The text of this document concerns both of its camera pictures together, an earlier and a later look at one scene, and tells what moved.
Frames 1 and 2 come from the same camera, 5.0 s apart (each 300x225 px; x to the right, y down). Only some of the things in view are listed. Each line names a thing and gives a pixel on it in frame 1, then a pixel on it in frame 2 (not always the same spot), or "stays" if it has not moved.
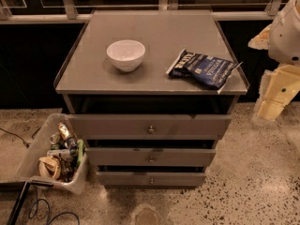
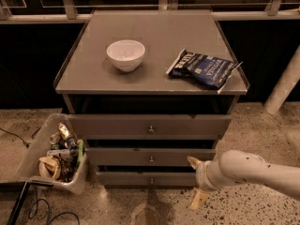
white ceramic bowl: x=126 y=54 stays
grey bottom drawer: x=152 y=178 stays
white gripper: x=286 y=39 → x=202 y=176
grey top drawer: x=150 y=127 stays
